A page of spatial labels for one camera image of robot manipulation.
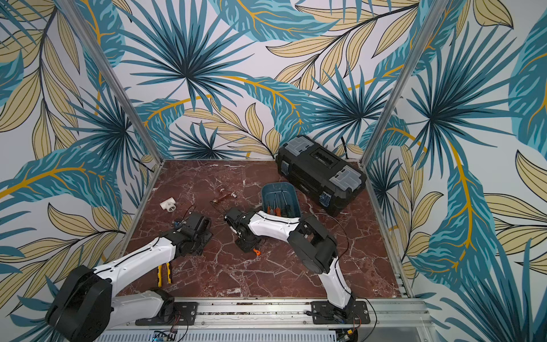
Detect green black handle screwdriver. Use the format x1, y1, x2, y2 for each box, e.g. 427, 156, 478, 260
282, 191, 293, 218

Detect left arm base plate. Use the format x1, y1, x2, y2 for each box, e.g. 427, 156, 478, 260
135, 302, 198, 326

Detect aluminium front rail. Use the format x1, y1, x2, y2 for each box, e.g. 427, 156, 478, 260
99, 298, 440, 341

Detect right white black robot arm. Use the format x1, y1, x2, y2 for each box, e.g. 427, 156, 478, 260
224, 207, 356, 323

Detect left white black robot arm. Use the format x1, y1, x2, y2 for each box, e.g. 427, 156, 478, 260
45, 212, 212, 341

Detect yellow handle pliers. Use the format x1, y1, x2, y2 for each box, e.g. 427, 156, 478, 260
157, 262, 172, 288

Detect left aluminium corner post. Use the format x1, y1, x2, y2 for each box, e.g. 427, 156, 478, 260
58, 0, 164, 165

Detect teal plastic storage box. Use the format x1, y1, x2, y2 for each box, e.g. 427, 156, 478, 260
262, 182, 301, 218

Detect red clear handle screwdriver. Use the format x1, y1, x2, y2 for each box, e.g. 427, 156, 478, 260
212, 192, 237, 205

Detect white pipe tee fitting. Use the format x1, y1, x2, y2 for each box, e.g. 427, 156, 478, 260
160, 198, 177, 212

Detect right aluminium corner post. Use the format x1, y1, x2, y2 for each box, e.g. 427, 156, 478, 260
360, 0, 448, 171

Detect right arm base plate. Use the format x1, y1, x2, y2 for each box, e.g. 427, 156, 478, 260
306, 301, 370, 326

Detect aluminium corner post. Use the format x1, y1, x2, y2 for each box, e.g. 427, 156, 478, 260
58, 0, 164, 165
360, 0, 448, 171

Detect black plastic toolbox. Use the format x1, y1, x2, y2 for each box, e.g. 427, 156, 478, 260
276, 135, 366, 217

